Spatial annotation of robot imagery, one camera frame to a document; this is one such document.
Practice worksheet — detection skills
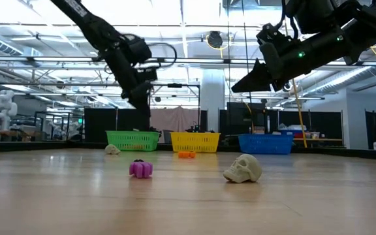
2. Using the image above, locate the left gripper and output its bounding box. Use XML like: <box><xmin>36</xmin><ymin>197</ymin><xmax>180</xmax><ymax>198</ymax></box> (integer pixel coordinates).
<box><xmin>104</xmin><ymin>48</ymin><xmax>159</xmax><ymax>132</ymax></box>

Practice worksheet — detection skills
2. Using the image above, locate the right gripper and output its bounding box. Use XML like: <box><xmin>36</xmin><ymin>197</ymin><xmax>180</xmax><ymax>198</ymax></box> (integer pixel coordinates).
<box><xmin>230</xmin><ymin>23</ymin><xmax>353</xmax><ymax>94</ymax></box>

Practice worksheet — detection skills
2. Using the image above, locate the beige plastic skull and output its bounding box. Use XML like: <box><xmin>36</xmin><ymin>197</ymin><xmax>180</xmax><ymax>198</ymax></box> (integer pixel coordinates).
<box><xmin>104</xmin><ymin>144</ymin><xmax>122</xmax><ymax>155</ymax></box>
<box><xmin>223</xmin><ymin>153</ymin><xmax>264</xmax><ymax>184</ymax></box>

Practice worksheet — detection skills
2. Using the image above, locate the purple toy block front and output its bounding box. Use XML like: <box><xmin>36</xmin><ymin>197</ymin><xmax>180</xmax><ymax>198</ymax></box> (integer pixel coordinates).
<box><xmin>129</xmin><ymin>159</ymin><xmax>154</xmax><ymax>180</ymax></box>

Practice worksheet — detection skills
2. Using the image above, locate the green plastic basket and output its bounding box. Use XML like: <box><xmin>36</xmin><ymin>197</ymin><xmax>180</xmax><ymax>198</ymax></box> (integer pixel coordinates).
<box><xmin>105</xmin><ymin>130</ymin><xmax>161</xmax><ymax>152</ymax></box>

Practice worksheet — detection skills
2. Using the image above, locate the pink hanging cloth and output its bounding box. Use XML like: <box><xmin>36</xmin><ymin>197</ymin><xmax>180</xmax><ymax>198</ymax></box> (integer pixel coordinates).
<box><xmin>149</xmin><ymin>106</ymin><xmax>200</xmax><ymax>133</ymax></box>

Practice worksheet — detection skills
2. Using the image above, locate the black partition panel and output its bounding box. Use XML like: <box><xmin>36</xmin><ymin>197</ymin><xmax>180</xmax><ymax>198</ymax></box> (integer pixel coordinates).
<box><xmin>84</xmin><ymin>108</ymin><xmax>150</xmax><ymax>144</ymax></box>
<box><xmin>277</xmin><ymin>110</ymin><xmax>344</xmax><ymax>142</ymax></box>

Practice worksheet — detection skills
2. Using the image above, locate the yellow plastic basket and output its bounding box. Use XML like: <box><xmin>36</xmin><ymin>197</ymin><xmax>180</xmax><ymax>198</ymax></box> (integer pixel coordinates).
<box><xmin>169</xmin><ymin>131</ymin><xmax>221</xmax><ymax>153</ymax></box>

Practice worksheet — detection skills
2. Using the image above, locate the blue storage bin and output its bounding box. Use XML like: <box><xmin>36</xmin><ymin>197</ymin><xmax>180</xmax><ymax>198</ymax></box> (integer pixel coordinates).
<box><xmin>279</xmin><ymin>125</ymin><xmax>307</xmax><ymax>139</ymax></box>

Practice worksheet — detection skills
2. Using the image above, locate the blue plastic basket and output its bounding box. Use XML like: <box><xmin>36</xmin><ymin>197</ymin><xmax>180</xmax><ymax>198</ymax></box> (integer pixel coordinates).
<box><xmin>237</xmin><ymin>133</ymin><xmax>294</xmax><ymax>155</ymax></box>

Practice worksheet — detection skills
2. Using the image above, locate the long overhead light bar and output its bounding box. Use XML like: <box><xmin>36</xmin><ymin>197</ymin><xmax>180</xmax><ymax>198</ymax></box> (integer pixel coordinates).
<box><xmin>64</xmin><ymin>57</ymin><xmax>274</xmax><ymax>65</ymax></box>

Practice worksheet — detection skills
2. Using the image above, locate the thin black hanging cable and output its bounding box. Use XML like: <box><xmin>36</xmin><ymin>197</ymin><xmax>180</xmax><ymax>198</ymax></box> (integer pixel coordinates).
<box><xmin>226</xmin><ymin>0</ymin><xmax>232</xmax><ymax>102</ymax></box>

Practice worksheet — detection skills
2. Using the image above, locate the black metal stand frame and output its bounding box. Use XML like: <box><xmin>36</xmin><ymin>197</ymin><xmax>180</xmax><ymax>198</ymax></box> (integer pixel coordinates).
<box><xmin>147</xmin><ymin>82</ymin><xmax>202</xmax><ymax>132</ymax></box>

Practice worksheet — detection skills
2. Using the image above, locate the black hanging cable with coil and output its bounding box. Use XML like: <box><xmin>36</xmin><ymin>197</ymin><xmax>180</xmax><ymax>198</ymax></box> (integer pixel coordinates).
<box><xmin>241</xmin><ymin>0</ymin><xmax>255</xmax><ymax>133</ymax></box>

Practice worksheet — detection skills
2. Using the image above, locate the yellow hanging cable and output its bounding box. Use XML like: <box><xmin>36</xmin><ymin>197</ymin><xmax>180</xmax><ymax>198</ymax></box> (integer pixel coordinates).
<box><xmin>290</xmin><ymin>78</ymin><xmax>308</xmax><ymax>149</ymax></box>

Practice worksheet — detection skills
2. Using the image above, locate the black ceiling cord reel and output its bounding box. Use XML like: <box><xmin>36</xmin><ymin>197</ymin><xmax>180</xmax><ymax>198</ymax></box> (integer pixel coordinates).
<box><xmin>206</xmin><ymin>31</ymin><xmax>224</xmax><ymax>50</ymax></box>

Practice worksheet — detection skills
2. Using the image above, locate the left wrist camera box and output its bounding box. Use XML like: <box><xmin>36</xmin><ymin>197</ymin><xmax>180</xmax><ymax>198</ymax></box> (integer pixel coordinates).
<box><xmin>122</xmin><ymin>34</ymin><xmax>153</xmax><ymax>65</ymax></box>

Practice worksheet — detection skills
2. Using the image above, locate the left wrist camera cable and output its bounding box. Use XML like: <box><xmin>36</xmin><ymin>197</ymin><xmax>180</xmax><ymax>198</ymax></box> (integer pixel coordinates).
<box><xmin>147</xmin><ymin>41</ymin><xmax>178</xmax><ymax>70</ymax></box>

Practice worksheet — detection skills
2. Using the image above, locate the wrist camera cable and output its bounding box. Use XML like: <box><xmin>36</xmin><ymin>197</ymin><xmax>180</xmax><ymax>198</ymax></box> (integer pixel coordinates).
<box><xmin>279</xmin><ymin>0</ymin><xmax>299</xmax><ymax>40</ymax></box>
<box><xmin>147</xmin><ymin>41</ymin><xmax>178</xmax><ymax>70</ymax></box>

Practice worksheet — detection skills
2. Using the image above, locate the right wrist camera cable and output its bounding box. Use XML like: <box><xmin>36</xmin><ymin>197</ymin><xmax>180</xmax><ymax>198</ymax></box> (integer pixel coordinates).
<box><xmin>279</xmin><ymin>0</ymin><xmax>299</xmax><ymax>40</ymax></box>

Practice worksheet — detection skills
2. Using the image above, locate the black aluminium table frame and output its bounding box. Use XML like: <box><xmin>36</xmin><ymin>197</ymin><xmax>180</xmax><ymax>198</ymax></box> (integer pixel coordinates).
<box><xmin>0</xmin><ymin>139</ymin><xmax>376</xmax><ymax>161</ymax></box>

